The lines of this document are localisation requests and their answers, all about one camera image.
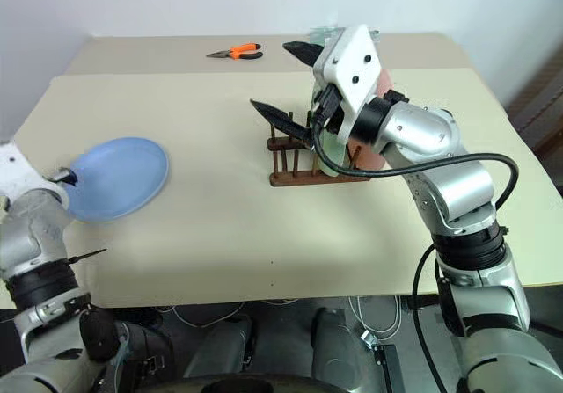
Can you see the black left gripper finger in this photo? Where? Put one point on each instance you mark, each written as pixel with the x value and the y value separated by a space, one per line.
pixel 88 255

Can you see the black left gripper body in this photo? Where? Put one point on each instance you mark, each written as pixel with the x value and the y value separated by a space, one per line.
pixel 67 176

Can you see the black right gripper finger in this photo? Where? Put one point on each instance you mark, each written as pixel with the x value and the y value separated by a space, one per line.
pixel 303 51
pixel 281 120

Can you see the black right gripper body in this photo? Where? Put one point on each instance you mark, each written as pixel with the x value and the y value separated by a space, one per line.
pixel 327 103

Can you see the green plate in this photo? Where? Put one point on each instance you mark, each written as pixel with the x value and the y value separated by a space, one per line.
pixel 332 151

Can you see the blue plate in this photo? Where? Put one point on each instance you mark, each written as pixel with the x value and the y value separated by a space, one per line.
pixel 119 177

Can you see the pink plate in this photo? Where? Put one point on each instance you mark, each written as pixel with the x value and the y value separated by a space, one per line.
pixel 369 157

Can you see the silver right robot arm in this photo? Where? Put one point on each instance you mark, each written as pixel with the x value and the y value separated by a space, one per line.
pixel 457 182

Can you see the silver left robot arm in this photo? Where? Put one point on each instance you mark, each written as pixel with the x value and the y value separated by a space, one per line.
pixel 31 226

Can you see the wooden dish rack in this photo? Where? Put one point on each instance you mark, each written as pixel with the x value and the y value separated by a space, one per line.
pixel 308 179

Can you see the beige table cover sheet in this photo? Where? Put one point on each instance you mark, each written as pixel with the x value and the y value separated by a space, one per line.
pixel 246 217

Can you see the dark rounded grey shape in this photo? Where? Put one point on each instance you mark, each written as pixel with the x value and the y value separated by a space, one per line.
pixel 336 344
pixel 220 349

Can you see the dark striped furniture piece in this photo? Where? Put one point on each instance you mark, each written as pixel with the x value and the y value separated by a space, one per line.
pixel 538 103

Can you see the small black box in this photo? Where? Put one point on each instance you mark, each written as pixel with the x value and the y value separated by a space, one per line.
pixel 389 366

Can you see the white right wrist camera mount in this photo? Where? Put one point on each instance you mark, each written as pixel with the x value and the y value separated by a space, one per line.
pixel 352 65

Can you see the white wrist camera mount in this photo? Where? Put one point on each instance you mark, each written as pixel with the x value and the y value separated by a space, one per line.
pixel 13 164
pixel 352 65

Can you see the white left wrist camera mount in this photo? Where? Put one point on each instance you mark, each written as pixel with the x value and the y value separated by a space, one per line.
pixel 13 164

